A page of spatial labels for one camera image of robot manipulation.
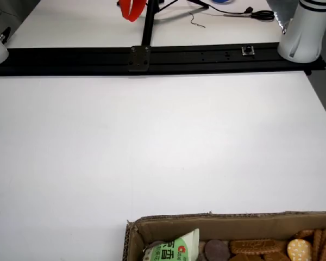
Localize brown cardboard box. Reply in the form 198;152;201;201
124;209;326;261

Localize black knob clamp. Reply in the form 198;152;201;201
0;26;11;45

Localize yellow dotted round biscuit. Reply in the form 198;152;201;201
286;238;314;261

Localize black vertical pole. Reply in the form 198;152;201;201
140;0;160;47

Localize scalloped brown round biscuit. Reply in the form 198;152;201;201
292;229;316;241

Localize small brown rectangular biscuit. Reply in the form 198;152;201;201
229;252;264;261
262;251;291;261

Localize long rectangular brown biscuit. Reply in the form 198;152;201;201
229;238;288;256

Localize dark metal bracket plate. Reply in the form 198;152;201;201
128;45;152;72

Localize black tripod legs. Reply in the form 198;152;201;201
116;0;210;11

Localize thin dark wire piece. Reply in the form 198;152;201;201
189;12;206;28

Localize black handled scissors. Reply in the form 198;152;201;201
223;10;275;21

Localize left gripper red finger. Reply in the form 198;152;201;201
131;0;148;22
118;0;133;22

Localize reddish brown round cookie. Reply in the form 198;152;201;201
204;239;231;261

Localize green white snack packet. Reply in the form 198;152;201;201
142;228;201;261

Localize black aluminium rail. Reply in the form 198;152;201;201
0;42;326;77

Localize black cable with plug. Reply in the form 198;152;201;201
208;4;254;14

